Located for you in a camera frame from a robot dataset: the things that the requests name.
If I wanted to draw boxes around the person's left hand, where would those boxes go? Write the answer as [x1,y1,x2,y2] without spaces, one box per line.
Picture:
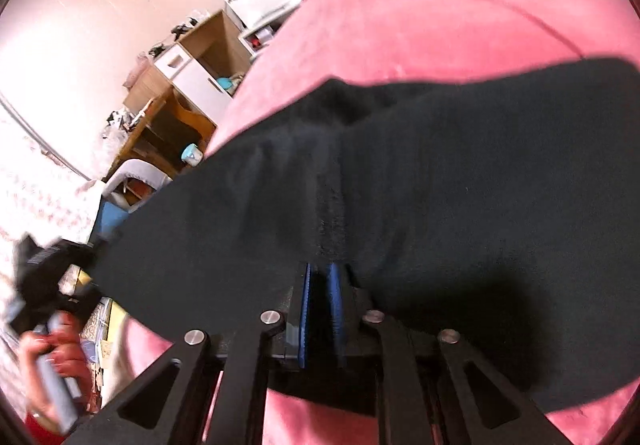
[17,312,101,426]

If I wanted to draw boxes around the crumpled clear plastic bag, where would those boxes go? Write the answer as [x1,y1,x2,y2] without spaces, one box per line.
[100,125,131,156]

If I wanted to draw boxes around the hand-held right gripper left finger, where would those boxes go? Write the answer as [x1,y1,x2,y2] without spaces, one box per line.
[65,262,313,445]

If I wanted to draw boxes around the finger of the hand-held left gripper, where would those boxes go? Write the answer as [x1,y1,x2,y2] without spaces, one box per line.
[85,230,123,262]

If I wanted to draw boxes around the pink plush bed blanket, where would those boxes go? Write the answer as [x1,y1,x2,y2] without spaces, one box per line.
[122,0,640,445]

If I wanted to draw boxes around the blue cushioned chair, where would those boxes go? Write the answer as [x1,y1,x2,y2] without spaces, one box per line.
[87,157,173,246]

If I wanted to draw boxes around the black embroidered pants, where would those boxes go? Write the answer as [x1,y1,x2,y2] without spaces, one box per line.
[90,56,640,418]

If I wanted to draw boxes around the white and wood cabinet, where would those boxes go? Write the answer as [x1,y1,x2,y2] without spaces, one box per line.
[152,10,253,113]

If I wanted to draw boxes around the wooden desk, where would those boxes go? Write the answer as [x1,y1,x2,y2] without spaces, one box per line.
[107,67,218,180]

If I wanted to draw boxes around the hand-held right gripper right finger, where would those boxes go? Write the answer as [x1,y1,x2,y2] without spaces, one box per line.
[327,262,561,445]

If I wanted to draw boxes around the teal and white pot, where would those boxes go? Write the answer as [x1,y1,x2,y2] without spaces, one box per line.
[181,143,205,167]

